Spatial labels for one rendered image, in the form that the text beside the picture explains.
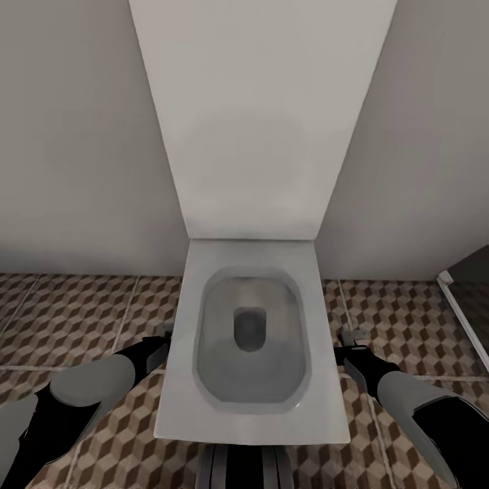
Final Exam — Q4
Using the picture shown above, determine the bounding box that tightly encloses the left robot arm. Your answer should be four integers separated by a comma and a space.
0, 323, 174, 489

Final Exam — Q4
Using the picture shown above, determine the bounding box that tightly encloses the robot trunk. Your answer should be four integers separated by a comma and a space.
195, 443, 294, 489

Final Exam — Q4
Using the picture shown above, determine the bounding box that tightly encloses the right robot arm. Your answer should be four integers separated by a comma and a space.
333, 329, 489, 489

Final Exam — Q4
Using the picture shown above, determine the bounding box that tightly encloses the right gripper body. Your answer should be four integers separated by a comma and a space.
333, 346, 355, 366

